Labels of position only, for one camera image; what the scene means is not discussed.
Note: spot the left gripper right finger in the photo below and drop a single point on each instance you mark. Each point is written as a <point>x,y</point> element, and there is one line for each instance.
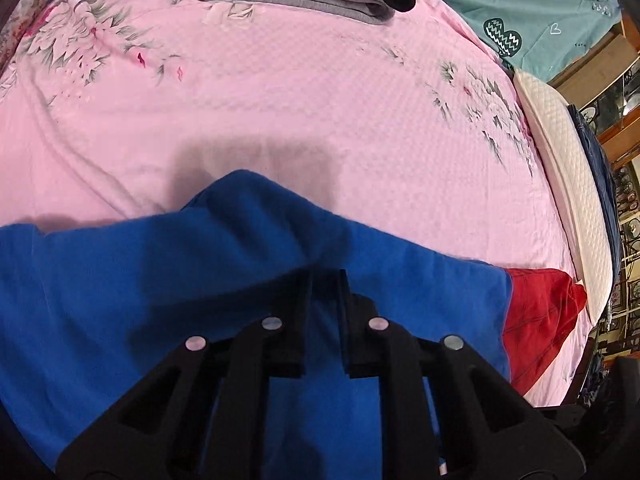
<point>445,412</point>

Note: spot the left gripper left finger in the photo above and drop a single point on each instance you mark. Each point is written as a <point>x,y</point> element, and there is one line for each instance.
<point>201,412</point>

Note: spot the blue and red pants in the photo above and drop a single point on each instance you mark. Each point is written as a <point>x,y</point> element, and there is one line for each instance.
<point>86,313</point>

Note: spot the dark blue jeans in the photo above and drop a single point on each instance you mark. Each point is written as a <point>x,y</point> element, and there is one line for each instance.
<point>602,175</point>

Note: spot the cream quilted pillow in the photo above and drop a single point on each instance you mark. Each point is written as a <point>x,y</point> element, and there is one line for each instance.
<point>573,185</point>

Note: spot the pink floral bedsheet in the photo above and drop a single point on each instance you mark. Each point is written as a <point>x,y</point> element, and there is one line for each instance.
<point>113,110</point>

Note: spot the wooden headboard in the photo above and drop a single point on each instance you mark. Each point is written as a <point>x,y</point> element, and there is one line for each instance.
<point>606,82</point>

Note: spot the teal heart pattern pillow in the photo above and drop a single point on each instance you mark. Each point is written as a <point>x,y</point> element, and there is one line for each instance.
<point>542,37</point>

